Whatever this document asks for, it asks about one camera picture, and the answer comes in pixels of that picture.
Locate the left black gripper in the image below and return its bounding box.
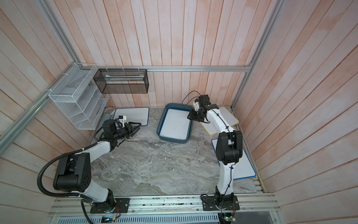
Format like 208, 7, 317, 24
113, 121, 142, 140

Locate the teal plastic storage box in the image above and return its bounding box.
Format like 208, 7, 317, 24
157, 103, 193, 144

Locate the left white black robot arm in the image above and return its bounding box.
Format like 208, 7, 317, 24
53, 119, 141, 203

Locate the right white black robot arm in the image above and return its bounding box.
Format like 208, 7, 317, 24
187, 95, 243, 198

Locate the far right yellow-framed whiteboard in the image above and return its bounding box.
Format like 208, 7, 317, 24
200, 107, 239, 135

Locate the black mesh basket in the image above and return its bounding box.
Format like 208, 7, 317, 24
94, 68, 149, 94

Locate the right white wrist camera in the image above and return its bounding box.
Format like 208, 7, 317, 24
193, 101, 200, 111

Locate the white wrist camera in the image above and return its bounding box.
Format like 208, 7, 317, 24
117, 115, 127, 125
193, 101, 200, 111

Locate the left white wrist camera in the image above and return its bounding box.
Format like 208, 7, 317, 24
117, 115, 127, 125

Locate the white wire mesh shelf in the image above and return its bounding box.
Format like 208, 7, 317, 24
48, 63, 109, 130

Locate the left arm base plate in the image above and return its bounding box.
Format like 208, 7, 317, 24
90, 198, 130, 214

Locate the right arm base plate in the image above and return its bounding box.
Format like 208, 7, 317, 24
200, 194, 240, 211

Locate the black corrugated cable conduit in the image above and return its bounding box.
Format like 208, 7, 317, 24
37, 145, 98, 197

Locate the aluminium mounting rail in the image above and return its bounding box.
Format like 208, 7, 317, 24
48, 192, 281, 222

